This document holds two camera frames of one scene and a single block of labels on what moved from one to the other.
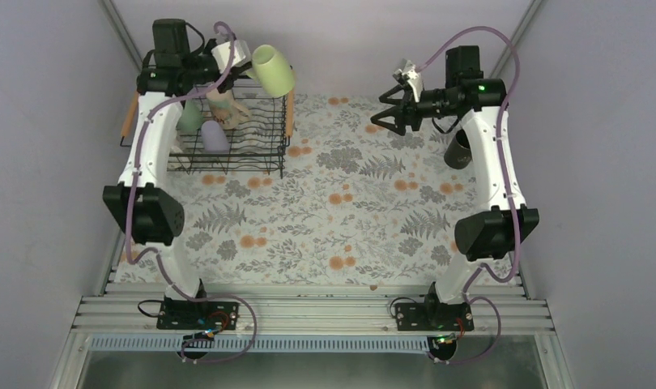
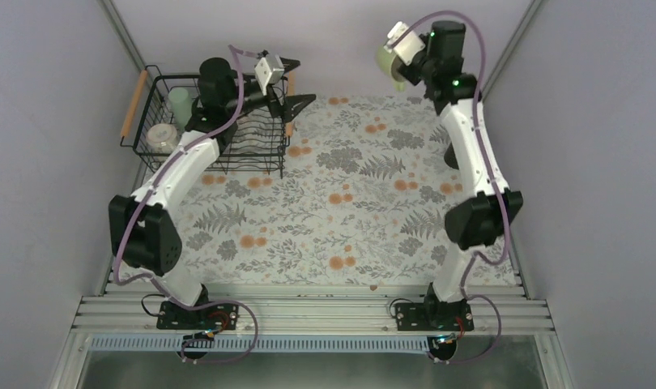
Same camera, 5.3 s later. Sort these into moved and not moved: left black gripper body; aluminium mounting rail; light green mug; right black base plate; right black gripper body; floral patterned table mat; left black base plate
Moved: right black gripper body; light green mug; left black gripper body
Not moved: floral patterned table mat; right black base plate; left black base plate; aluminium mounting rail
